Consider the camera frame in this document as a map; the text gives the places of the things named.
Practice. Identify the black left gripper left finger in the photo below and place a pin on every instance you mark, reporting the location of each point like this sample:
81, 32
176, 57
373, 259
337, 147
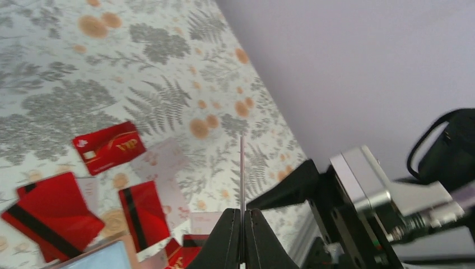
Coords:
222, 248

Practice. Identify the red VIP card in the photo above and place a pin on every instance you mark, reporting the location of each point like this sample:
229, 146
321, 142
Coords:
181, 255
109, 147

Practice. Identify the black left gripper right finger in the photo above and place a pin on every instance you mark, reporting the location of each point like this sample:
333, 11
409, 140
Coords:
262, 249

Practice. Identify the red card pair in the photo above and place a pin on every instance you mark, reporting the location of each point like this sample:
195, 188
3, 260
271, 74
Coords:
55, 215

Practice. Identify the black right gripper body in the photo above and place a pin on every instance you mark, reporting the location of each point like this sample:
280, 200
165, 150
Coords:
349, 240

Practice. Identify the white VIP card centre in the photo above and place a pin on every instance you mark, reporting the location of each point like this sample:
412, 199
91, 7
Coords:
160, 163

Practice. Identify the tan leather card holder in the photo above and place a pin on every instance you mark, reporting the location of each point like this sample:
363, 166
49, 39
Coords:
116, 254

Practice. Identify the red card black stripe upright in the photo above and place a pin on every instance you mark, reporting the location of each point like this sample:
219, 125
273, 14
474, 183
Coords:
144, 215

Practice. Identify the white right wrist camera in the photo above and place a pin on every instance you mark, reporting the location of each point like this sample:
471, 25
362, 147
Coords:
368, 190

